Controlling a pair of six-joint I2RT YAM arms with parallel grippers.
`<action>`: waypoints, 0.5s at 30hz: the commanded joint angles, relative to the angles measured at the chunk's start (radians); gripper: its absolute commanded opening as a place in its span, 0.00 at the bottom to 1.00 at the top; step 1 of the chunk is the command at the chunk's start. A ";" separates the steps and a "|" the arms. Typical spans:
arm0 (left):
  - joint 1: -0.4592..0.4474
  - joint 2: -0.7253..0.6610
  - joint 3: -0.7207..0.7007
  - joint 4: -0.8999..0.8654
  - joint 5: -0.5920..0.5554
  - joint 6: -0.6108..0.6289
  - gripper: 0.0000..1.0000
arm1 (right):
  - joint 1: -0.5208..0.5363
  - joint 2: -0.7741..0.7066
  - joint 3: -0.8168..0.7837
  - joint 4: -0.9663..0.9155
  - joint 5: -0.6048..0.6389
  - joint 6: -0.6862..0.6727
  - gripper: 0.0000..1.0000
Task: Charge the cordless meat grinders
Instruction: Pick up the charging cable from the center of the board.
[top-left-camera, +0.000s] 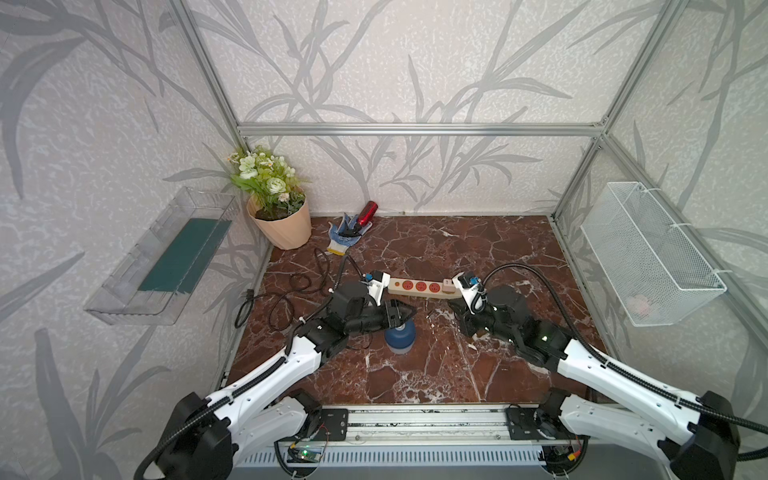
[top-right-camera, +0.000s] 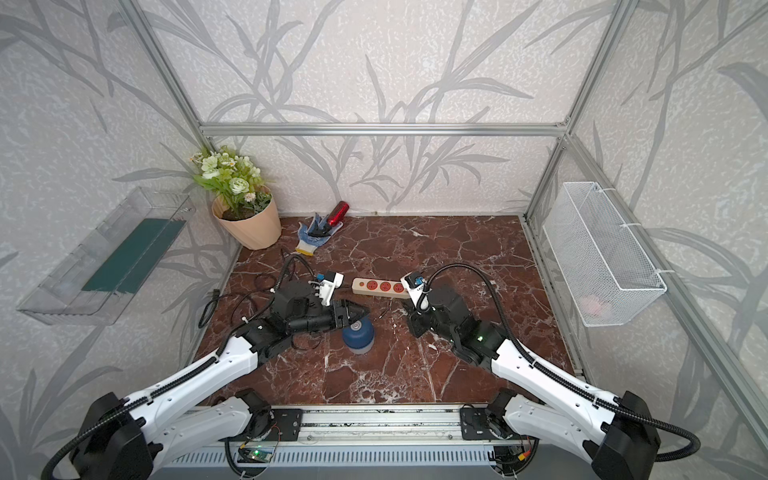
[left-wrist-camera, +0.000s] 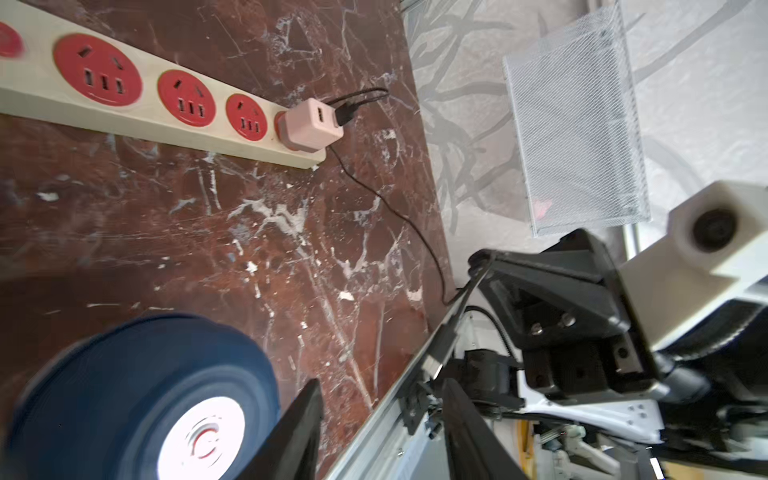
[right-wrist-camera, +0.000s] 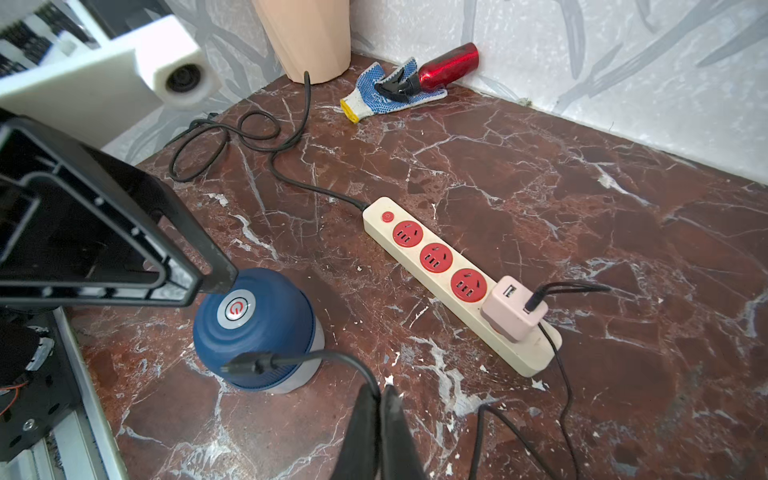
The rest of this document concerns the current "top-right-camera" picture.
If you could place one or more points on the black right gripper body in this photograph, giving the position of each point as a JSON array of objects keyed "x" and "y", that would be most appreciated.
[{"x": 426, "y": 322}]

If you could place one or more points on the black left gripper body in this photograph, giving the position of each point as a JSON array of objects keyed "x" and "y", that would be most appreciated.
[{"x": 314, "y": 319}]

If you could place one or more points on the blue cordless meat grinder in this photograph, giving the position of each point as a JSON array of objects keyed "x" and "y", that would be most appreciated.
[{"x": 359, "y": 337}]

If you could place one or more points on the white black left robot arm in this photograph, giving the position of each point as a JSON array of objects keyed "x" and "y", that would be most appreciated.
[{"x": 135, "y": 436}]

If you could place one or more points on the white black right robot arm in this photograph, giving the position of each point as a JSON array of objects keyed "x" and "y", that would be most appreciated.
[{"x": 615, "y": 435}]

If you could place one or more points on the beige power strip red sockets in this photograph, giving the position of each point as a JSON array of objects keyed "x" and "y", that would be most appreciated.
[{"x": 379, "y": 288}]

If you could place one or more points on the blue white work glove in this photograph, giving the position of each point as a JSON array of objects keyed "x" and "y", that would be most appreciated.
[{"x": 314, "y": 235}]

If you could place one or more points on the potted white flower plant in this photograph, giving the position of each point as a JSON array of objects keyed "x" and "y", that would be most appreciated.
[{"x": 243, "y": 204}]

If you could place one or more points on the pink object in basket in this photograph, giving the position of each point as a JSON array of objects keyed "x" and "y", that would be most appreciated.
[{"x": 594, "y": 307}]

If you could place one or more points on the green mat on shelf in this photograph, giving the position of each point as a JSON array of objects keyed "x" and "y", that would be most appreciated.
[{"x": 126, "y": 269}]

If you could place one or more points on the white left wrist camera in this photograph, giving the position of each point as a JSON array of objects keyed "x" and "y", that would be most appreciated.
[{"x": 326, "y": 284}]

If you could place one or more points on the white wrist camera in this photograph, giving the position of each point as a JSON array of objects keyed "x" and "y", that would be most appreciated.
[
  {"x": 326, "y": 284},
  {"x": 414, "y": 284}
]

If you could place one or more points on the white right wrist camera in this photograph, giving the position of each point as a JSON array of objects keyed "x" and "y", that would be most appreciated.
[{"x": 414, "y": 284}]

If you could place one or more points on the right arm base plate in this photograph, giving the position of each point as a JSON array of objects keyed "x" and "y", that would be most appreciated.
[{"x": 477, "y": 424}]

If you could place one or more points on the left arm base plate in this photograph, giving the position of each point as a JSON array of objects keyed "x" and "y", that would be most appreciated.
[{"x": 276, "y": 425}]

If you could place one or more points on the aluminium front rail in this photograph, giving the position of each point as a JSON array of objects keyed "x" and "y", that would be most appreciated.
[{"x": 357, "y": 425}]

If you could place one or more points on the white wire mesh basket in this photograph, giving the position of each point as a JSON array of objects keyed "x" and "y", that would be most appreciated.
[{"x": 598, "y": 254}]

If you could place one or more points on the clear acrylic wall shelf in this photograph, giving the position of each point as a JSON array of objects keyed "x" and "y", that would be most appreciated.
[{"x": 59, "y": 299}]

